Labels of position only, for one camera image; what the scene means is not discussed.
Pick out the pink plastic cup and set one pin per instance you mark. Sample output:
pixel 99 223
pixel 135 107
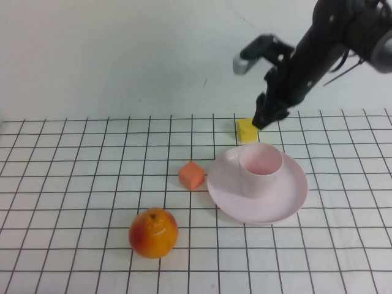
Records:
pixel 258 180

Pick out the yellow foam cube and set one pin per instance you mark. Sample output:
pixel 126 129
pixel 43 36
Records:
pixel 246 133

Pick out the white black grid tablecloth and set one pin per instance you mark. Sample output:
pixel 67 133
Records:
pixel 61 183

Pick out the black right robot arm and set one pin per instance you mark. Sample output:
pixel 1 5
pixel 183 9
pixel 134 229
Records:
pixel 352 18

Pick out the orange red toy fruit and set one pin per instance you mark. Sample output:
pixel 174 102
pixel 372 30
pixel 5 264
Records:
pixel 153 235

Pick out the orange foam cube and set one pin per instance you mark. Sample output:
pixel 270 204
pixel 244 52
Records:
pixel 191 177

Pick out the pink round plate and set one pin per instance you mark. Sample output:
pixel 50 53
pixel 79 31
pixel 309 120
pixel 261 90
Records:
pixel 288 199

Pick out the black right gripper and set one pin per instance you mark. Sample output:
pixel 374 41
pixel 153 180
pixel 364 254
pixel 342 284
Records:
pixel 306 67

